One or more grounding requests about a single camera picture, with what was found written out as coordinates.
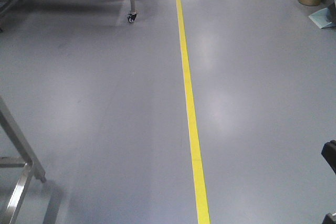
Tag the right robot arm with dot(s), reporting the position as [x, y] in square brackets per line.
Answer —
[328, 152]

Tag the light blue dustpan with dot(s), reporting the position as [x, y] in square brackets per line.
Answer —
[324, 18]

